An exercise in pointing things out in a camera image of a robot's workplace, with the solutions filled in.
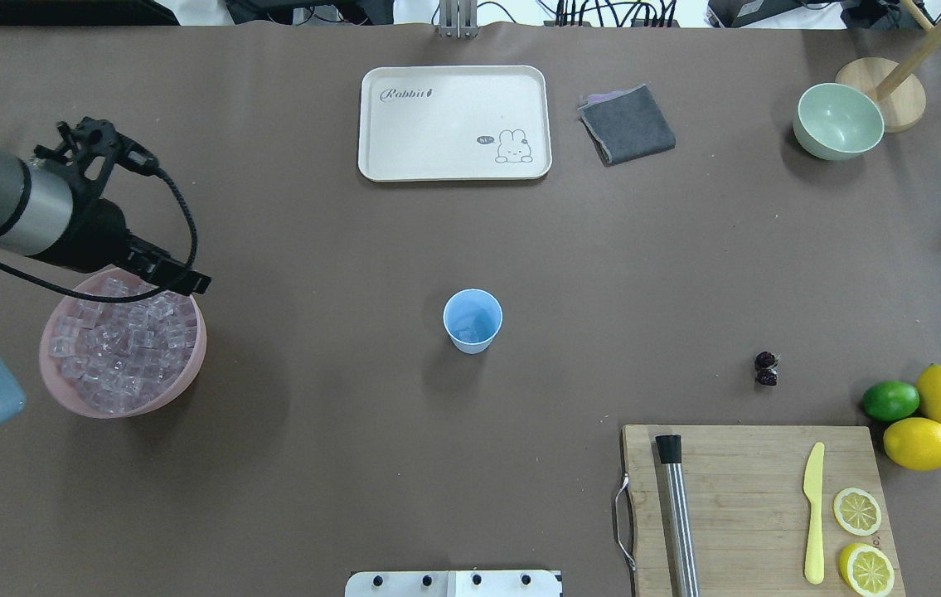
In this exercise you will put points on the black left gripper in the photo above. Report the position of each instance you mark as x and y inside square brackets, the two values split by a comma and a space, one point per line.
[99, 234]

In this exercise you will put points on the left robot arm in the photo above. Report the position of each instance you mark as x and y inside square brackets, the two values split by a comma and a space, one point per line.
[54, 211]

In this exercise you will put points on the pink bowl of ice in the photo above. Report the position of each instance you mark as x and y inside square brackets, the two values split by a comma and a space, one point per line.
[108, 360]

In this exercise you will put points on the light blue plastic cup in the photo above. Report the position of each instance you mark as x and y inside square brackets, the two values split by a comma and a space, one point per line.
[472, 318]

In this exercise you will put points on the dark cherries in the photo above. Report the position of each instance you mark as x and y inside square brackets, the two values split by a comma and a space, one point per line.
[766, 368]

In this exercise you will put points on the cream rabbit serving tray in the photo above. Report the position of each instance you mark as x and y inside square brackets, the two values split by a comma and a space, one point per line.
[454, 123]

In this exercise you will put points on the grey folded cloth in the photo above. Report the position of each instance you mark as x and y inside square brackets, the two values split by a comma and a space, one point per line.
[626, 124]

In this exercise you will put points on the steel muddler black tip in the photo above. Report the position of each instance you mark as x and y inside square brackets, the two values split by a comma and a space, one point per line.
[680, 530]

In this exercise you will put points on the bamboo cutting board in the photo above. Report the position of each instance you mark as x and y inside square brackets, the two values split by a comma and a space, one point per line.
[748, 514]

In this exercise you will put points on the mint green bowl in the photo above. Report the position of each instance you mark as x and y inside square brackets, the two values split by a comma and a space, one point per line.
[837, 122]

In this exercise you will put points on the yellow plastic knife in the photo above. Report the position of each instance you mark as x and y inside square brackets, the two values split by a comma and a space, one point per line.
[814, 558]

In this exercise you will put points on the lemon half upper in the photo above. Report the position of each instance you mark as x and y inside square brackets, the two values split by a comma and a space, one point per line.
[857, 511]

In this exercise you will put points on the lemon half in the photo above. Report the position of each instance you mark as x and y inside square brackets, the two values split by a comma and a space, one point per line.
[857, 511]
[866, 570]

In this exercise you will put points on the green lime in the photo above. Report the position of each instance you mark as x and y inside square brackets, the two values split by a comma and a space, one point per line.
[890, 401]

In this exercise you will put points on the wooden glass drying stand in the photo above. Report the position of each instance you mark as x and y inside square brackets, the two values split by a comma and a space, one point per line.
[893, 86]

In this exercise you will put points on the lemon half lower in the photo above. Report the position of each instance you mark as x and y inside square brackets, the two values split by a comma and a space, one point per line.
[866, 570]

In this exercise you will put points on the whole lemon near board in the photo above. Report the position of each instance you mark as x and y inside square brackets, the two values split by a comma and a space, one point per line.
[914, 443]

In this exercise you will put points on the aluminium frame post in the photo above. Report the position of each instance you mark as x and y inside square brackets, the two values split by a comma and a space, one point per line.
[458, 19]

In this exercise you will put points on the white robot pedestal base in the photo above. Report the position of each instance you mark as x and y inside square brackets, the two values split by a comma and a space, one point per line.
[456, 583]

